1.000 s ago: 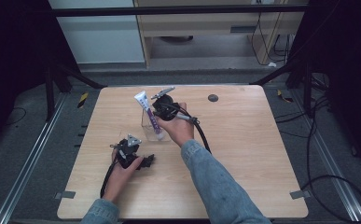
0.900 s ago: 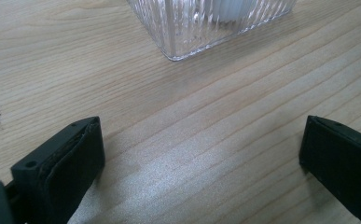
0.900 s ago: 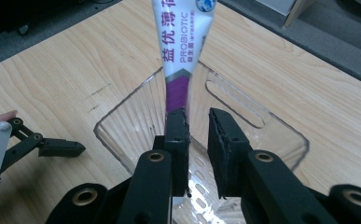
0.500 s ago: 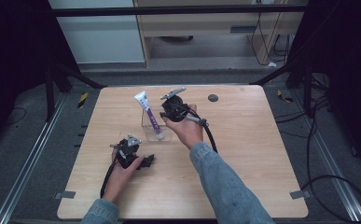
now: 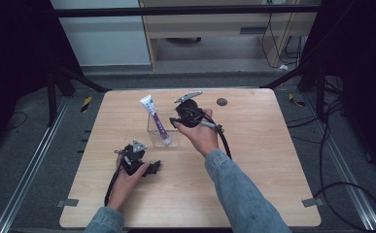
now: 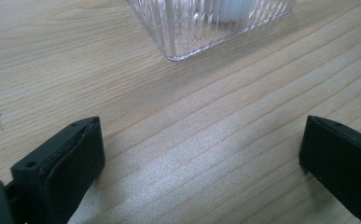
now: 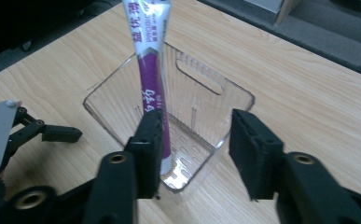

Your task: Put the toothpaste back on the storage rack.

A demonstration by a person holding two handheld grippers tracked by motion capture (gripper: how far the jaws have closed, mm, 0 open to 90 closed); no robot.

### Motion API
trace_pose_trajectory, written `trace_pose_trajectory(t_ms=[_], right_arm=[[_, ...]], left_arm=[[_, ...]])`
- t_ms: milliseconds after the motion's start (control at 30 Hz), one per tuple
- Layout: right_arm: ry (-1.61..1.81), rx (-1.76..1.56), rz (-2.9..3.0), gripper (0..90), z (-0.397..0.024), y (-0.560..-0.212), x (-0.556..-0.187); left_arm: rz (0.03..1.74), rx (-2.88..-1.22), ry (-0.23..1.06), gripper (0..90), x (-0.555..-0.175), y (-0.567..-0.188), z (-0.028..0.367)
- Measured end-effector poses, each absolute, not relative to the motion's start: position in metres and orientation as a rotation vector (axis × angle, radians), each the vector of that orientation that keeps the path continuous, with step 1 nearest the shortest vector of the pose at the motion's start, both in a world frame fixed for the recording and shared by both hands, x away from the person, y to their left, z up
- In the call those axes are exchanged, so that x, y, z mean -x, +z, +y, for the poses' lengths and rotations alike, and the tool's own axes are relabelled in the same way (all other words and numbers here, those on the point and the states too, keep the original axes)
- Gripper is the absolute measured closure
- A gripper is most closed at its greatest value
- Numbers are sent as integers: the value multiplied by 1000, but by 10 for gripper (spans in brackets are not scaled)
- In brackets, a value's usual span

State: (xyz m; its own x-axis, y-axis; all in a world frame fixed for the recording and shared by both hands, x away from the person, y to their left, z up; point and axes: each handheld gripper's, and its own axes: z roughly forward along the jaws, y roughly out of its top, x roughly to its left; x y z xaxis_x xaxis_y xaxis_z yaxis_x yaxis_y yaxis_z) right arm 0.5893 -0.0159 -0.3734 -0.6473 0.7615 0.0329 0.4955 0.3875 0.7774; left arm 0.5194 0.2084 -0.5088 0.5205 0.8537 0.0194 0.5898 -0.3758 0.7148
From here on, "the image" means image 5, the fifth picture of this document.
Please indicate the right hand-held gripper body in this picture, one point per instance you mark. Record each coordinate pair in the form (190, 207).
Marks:
(188, 113)

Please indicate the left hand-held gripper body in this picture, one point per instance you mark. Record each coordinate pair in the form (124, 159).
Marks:
(133, 157)

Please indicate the clear plastic square container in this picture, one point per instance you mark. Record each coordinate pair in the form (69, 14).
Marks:
(172, 137)

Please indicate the white and purple toothpaste tube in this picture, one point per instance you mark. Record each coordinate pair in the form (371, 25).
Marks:
(158, 121)

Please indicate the person's right hand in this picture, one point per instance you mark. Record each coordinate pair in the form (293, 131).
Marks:
(203, 137)

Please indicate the person's left hand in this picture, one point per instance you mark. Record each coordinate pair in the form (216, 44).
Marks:
(122, 189)

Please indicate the round dark table grommet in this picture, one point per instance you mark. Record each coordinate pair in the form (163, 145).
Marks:
(222, 102)

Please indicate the yellow and black tape strip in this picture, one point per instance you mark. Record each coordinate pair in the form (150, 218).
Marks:
(86, 104)
(296, 101)

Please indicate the light wooden desk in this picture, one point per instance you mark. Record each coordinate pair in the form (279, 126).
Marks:
(208, 24)

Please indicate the black metal stand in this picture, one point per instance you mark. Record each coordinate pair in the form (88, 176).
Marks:
(320, 93)
(51, 97)

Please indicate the white cabinet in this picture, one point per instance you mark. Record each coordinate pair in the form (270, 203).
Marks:
(106, 42)

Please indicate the small white plug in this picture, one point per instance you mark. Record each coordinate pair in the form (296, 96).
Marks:
(283, 67)

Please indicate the black curtain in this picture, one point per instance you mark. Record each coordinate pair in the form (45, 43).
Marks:
(363, 64)
(14, 64)

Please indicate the grey table bracket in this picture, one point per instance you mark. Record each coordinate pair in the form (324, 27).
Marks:
(67, 203)
(312, 202)

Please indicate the black horizontal frame bar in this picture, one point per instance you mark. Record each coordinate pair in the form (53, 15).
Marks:
(176, 10)

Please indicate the aluminium floor rail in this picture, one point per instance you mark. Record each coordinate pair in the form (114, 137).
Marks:
(344, 168)
(30, 168)

